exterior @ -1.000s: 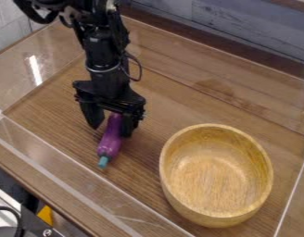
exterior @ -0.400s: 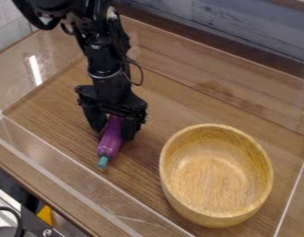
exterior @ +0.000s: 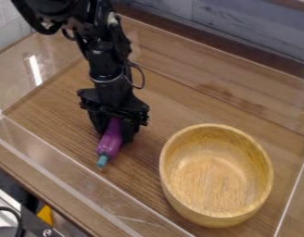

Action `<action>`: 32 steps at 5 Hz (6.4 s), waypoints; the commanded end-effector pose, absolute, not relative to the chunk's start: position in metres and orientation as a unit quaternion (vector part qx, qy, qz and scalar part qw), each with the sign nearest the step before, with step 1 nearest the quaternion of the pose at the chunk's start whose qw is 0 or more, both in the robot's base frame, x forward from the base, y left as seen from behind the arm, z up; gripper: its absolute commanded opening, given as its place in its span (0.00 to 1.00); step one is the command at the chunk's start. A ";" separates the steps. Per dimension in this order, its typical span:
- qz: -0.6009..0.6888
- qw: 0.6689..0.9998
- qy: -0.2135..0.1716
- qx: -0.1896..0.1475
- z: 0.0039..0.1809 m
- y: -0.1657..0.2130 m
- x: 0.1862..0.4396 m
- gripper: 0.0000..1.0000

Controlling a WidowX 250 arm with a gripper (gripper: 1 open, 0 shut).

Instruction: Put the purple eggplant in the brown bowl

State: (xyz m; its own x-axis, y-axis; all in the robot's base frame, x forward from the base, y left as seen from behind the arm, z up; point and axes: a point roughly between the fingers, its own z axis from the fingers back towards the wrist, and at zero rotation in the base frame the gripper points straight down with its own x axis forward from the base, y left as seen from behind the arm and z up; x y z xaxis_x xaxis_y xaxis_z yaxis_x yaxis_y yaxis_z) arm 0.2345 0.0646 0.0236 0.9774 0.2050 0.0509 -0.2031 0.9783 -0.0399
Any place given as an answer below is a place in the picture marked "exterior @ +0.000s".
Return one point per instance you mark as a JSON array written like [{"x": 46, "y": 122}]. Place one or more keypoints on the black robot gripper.
[{"x": 112, "y": 100}]

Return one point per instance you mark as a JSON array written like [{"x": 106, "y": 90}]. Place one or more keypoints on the purple toy eggplant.
[{"x": 110, "y": 142}]

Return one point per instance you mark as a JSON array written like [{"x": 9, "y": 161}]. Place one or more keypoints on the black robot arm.
[{"x": 90, "y": 23}]

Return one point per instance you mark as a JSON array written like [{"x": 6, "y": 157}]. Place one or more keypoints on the brown wooden bowl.
[{"x": 216, "y": 175}]

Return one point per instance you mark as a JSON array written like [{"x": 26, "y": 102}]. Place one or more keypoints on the yellow black device corner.
[{"x": 54, "y": 220}]

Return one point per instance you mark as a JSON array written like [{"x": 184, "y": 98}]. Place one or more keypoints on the clear acrylic tray wall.
[{"x": 101, "y": 210}]

